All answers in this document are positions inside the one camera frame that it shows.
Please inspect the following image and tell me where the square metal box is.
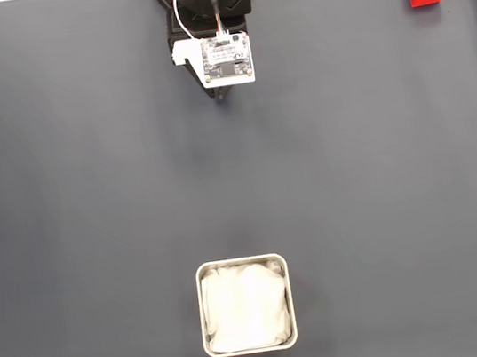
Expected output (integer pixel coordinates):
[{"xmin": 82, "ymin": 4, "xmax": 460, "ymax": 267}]
[{"xmin": 190, "ymin": 250, "xmax": 301, "ymax": 357}]

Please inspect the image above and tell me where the grey table mat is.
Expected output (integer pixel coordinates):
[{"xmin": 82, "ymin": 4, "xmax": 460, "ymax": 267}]
[{"xmin": 0, "ymin": 0, "xmax": 477, "ymax": 357}]

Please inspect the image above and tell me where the white cloth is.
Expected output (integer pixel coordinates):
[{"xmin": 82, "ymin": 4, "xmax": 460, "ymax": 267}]
[{"xmin": 196, "ymin": 257, "xmax": 297, "ymax": 357}]

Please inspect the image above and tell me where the white red servo wire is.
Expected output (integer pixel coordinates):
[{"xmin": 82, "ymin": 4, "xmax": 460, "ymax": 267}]
[{"xmin": 171, "ymin": 0, "xmax": 203, "ymax": 44}]

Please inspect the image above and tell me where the camera board on white mount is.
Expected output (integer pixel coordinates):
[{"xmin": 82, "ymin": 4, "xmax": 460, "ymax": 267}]
[{"xmin": 169, "ymin": 27, "xmax": 258, "ymax": 95}]

